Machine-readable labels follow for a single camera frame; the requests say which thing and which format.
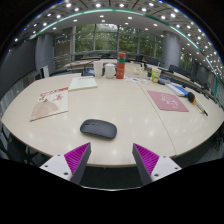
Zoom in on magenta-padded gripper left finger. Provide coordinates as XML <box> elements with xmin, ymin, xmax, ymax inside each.
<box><xmin>39</xmin><ymin>142</ymin><xmax>92</xmax><ymax>186</ymax></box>

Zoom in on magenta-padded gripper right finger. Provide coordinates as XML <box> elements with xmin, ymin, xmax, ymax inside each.
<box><xmin>131</xmin><ymin>142</ymin><xmax>183</xmax><ymax>187</ymax></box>

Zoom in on black computer mouse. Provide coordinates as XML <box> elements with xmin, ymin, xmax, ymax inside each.
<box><xmin>79</xmin><ymin>118</ymin><xmax>118</xmax><ymax>140</ymax></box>

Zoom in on pink mouse pad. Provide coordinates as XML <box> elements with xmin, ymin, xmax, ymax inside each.
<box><xmin>146</xmin><ymin>89</ymin><xmax>190</xmax><ymax>113</ymax></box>

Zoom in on fan-print red white booklet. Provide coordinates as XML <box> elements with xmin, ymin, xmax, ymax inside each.
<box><xmin>29</xmin><ymin>86</ymin><xmax>70</xmax><ymax>122</ymax></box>

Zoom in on white paper document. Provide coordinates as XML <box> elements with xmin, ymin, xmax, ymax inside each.
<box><xmin>67</xmin><ymin>76</ymin><xmax>99</xmax><ymax>92</ymax></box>

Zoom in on blue and white book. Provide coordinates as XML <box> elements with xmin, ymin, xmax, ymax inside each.
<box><xmin>165</xmin><ymin>83</ymin><xmax>190</xmax><ymax>98</ymax></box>

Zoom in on black handheld microphone orange band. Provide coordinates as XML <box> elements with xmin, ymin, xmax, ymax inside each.
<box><xmin>186</xmin><ymin>91</ymin><xmax>209</xmax><ymax>117</ymax></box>

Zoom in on colourful printed flyer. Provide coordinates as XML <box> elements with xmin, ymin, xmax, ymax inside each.
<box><xmin>124</xmin><ymin>76</ymin><xmax>151</xmax><ymax>84</ymax></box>

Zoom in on black desk microphone unit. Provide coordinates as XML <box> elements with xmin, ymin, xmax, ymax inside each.
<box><xmin>81</xmin><ymin>67</ymin><xmax>96</xmax><ymax>77</ymax></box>
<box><xmin>157</xmin><ymin>75</ymin><xmax>172</xmax><ymax>86</ymax></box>

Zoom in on cartoon-print paper cup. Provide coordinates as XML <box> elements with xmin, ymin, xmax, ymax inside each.
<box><xmin>150</xmin><ymin>68</ymin><xmax>162</xmax><ymax>84</ymax></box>

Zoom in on plain white cup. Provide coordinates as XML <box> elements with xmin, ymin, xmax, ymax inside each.
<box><xmin>93</xmin><ymin>60</ymin><xmax>104</xmax><ymax>79</ymax></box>

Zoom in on white lidded mug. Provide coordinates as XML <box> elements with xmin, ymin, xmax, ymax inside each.
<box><xmin>103</xmin><ymin>63</ymin><xmax>117</xmax><ymax>80</ymax></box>

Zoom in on white standing board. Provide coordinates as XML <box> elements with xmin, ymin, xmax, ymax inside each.
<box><xmin>39</xmin><ymin>64</ymin><xmax>50</xmax><ymax>79</ymax></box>

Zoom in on dark office chairs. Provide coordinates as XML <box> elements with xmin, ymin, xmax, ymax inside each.
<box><xmin>79</xmin><ymin>51</ymin><xmax>214</xmax><ymax>88</ymax></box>

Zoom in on red bottle with green band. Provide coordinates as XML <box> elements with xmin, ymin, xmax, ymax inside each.
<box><xmin>115</xmin><ymin>51</ymin><xmax>127</xmax><ymax>80</ymax></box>

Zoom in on ceiling lights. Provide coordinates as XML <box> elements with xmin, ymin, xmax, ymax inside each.
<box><xmin>13</xmin><ymin>1</ymin><xmax>224</xmax><ymax>81</ymax></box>

